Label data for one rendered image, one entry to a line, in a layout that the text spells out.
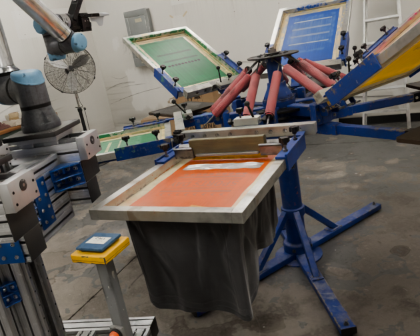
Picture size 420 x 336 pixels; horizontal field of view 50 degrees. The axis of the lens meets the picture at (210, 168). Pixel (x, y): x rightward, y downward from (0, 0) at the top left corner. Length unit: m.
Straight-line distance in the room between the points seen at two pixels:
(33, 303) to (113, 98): 5.78
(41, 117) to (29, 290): 0.66
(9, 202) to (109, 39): 6.01
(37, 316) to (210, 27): 5.09
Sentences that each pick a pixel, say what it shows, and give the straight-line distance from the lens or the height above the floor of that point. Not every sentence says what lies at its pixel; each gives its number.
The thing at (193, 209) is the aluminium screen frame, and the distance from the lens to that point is 1.44.
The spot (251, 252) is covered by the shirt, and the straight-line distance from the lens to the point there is 1.66.
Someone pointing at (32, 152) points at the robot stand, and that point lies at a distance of 1.90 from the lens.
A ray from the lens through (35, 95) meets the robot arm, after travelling 1.86.
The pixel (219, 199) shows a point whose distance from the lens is 1.57.
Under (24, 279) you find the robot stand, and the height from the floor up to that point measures 0.76.
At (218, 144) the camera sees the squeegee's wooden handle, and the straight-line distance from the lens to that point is 1.98.
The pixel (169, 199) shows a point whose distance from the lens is 1.67.
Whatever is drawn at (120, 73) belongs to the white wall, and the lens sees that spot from 7.25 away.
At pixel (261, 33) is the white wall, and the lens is 6.17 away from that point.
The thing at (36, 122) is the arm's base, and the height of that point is 1.30.
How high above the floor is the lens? 1.53
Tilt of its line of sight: 17 degrees down
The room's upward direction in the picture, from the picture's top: 10 degrees counter-clockwise
